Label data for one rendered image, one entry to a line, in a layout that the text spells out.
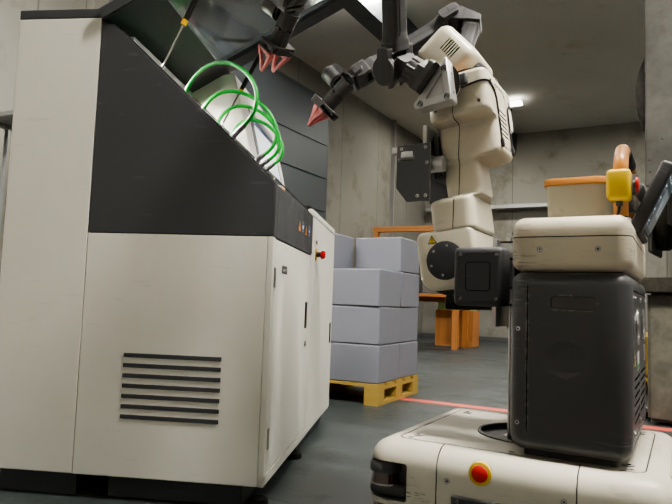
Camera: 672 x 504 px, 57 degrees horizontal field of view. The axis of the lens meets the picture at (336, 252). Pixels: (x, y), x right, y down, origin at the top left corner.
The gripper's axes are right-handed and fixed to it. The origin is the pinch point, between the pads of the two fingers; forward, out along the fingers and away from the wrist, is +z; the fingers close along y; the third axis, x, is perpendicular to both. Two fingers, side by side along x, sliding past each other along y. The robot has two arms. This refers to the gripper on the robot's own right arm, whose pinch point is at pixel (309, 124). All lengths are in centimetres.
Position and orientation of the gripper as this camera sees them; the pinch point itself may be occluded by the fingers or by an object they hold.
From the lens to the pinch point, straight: 224.7
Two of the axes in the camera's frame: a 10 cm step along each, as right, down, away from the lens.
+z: -6.9, 6.9, 2.0
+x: -3.6, -0.9, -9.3
